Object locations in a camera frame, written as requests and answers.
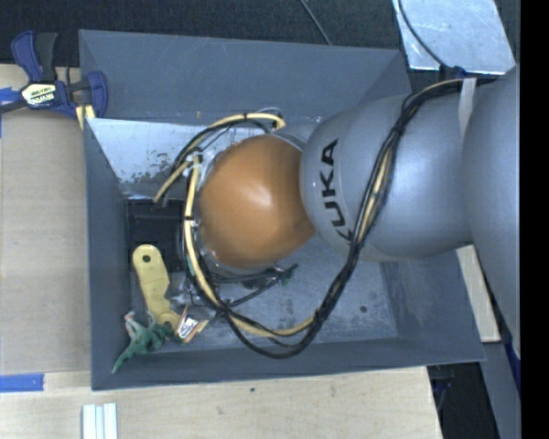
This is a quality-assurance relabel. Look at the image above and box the yellow flat plastic tool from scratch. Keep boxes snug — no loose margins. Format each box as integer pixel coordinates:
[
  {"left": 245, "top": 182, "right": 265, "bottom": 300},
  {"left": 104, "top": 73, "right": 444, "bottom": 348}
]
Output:
[{"left": 132, "top": 243, "right": 180, "bottom": 329}]

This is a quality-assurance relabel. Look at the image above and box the green toy dinosaur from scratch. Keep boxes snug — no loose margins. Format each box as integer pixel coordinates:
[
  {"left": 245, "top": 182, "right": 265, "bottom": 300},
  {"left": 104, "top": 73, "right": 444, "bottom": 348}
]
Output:
[{"left": 111, "top": 311, "right": 176, "bottom": 375}]

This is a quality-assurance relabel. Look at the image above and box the black square box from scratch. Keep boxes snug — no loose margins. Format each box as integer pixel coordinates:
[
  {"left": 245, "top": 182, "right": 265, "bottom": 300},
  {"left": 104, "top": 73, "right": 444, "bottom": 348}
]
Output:
[{"left": 124, "top": 198, "right": 188, "bottom": 274}]

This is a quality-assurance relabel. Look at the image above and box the grey metal bin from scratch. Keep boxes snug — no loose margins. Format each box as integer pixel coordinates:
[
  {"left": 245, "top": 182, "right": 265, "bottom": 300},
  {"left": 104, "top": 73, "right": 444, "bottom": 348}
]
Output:
[{"left": 77, "top": 28, "right": 489, "bottom": 391}]

